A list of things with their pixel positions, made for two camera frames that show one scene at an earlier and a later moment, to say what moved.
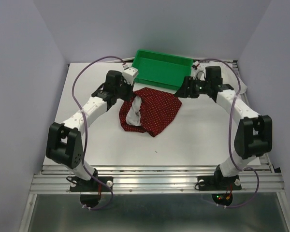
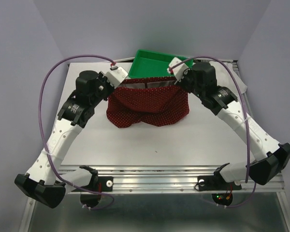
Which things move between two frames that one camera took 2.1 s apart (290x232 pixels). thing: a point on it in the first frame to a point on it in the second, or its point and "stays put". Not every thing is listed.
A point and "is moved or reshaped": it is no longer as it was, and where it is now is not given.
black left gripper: (130, 93) to (102, 78)
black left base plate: (79, 185) stays put
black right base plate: (218, 183) stays put
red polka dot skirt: (158, 109) is moved or reshaped
